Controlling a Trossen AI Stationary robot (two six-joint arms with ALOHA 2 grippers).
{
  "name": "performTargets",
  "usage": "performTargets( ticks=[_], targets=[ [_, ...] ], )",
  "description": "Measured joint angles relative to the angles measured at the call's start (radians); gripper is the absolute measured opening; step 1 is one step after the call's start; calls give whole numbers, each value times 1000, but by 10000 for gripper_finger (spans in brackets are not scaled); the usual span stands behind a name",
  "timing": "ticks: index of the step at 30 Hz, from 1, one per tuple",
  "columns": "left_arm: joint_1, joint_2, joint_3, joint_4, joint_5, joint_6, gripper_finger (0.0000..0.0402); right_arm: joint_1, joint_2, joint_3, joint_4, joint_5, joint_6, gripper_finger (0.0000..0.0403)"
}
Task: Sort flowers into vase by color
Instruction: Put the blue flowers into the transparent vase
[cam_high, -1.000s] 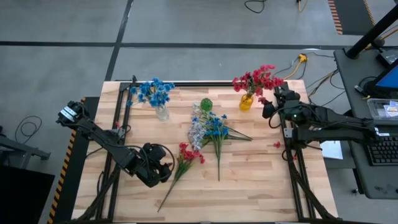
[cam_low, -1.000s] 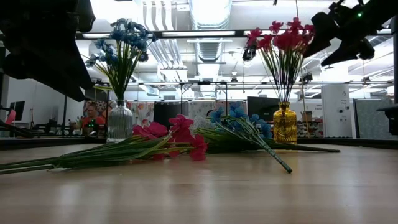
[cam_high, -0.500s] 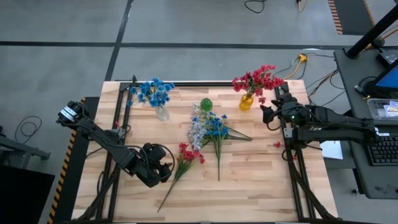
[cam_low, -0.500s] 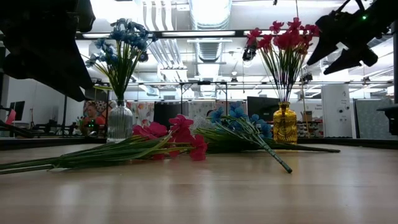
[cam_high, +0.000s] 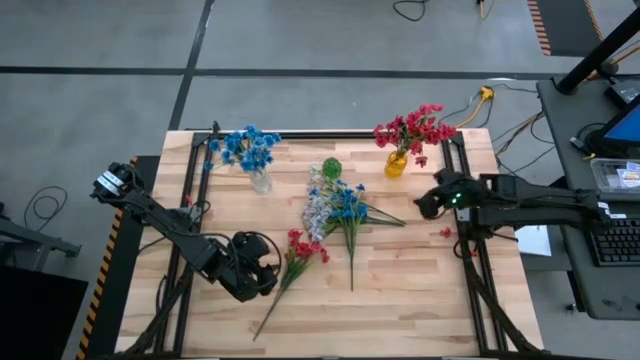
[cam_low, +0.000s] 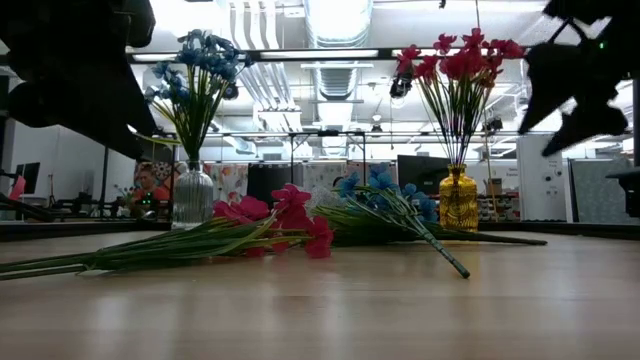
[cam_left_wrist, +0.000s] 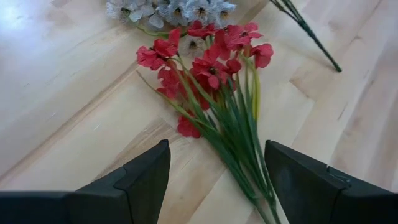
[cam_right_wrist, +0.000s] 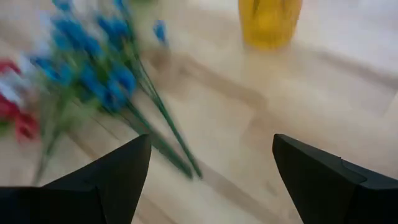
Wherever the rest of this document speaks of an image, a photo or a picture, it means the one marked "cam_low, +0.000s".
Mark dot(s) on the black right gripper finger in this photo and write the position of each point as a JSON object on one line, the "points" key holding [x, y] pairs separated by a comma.
{"points": [[590, 125], [555, 80]]}

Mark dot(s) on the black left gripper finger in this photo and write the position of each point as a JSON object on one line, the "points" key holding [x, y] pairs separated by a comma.
{"points": [[127, 120]]}

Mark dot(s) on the blue artificial flower bunch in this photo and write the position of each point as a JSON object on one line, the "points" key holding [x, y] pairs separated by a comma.
{"points": [[200, 100], [395, 210]]}

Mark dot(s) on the red artificial flower bunch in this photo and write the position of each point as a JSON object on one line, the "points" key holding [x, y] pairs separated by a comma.
{"points": [[200, 245], [460, 65]]}

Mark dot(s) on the clear ribbed glass vase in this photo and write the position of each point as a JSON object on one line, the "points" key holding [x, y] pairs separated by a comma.
{"points": [[192, 197]]}

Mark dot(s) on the yellow glass vase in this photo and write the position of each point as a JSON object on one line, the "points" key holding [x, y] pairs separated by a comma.
{"points": [[458, 200]]}

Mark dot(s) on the grey partition panel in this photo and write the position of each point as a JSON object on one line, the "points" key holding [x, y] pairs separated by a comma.
{"points": [[595, 190]]}

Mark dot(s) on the white cabinet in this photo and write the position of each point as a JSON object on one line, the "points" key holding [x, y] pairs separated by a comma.
{"points": [[542, 170]]}

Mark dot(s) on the person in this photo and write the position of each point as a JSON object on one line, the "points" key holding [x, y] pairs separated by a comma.
{"points": [[150, 192]]}

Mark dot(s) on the small dark monitor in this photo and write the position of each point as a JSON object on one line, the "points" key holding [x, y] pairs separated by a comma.
{"points": [[30, 177]]}

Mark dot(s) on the black partition panel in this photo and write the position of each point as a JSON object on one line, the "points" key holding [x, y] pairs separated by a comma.
{"points": [[272, 182]]}

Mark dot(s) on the dark computer monitor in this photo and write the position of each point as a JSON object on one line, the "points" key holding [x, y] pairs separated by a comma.
{"points": [[420, 175]]}

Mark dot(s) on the white artificial flower bunch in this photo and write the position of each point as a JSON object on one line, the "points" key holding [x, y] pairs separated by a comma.
{"points": [[350, 227]]}

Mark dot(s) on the black rig post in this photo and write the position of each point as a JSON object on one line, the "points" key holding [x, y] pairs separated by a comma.
{"points": [[636, 125]]}

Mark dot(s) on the black bracket block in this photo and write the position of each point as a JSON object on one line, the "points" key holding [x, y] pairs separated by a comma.
{"points": [[627, 192]]}

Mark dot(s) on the black overhead camera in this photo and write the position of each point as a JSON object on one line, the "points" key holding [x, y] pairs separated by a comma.
{"points": [[400, 87]]}

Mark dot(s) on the silver ventilation duct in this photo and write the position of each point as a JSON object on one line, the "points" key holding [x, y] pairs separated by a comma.
{"points": [[337, 20]]}

